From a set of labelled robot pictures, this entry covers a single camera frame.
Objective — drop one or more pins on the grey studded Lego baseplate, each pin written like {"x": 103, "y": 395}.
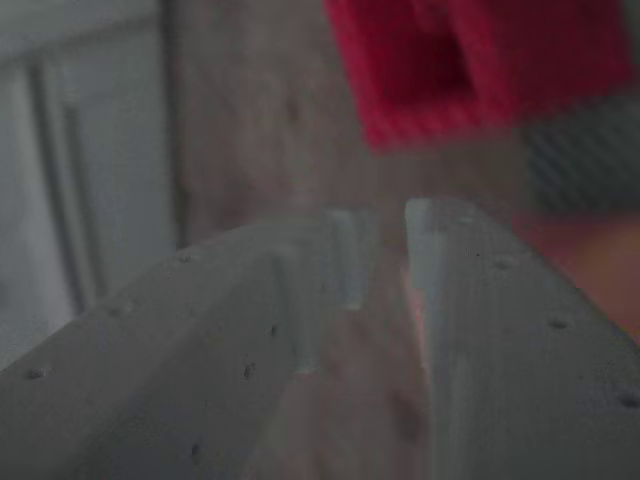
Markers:
{"x": 585, "y": 155}

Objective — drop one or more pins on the white panelled cabinet door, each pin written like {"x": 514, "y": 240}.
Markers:
{"x": 85, "y": 150}

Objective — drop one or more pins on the red plastic bin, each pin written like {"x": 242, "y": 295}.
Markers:
{"x": 525, "y": 60}

